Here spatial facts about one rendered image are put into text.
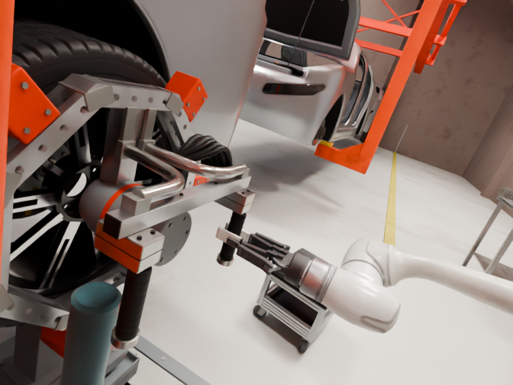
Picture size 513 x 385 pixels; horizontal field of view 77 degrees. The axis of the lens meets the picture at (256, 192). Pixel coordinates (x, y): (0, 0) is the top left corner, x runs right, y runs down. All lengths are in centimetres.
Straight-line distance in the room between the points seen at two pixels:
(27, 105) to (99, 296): 36
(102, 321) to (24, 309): 14
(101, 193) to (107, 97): 21
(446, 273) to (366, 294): 19
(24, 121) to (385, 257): 76
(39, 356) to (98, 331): 46
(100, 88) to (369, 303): 65
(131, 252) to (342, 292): 44
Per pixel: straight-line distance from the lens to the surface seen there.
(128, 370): 136
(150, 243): 49
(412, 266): 86
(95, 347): 76
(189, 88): 83
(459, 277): 81
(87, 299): 71
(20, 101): 56
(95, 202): 74
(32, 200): 79
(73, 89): 63
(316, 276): 74
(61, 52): 68
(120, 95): 66
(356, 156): 419
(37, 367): 120
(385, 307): 75
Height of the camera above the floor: 121
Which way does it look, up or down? 19 degrees down
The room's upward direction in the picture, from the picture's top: 18 degrees clockwise
